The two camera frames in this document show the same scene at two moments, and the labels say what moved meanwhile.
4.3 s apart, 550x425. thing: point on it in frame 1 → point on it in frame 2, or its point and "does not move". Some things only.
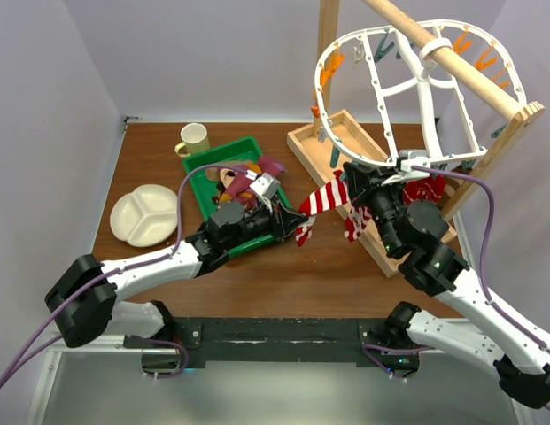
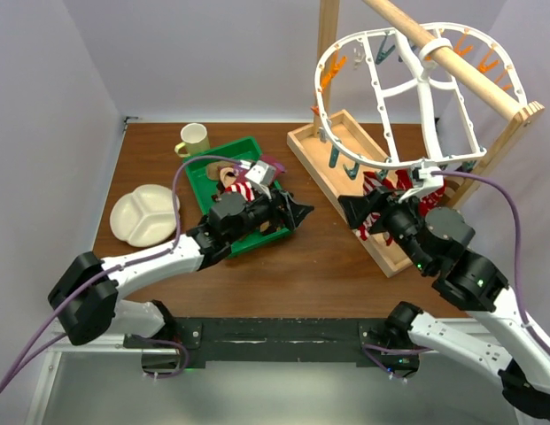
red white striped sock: [336, 193] → [242, 188]
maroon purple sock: [267, 164] does not move
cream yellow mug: [195, 140] does not move
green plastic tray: [202, 188] does not move
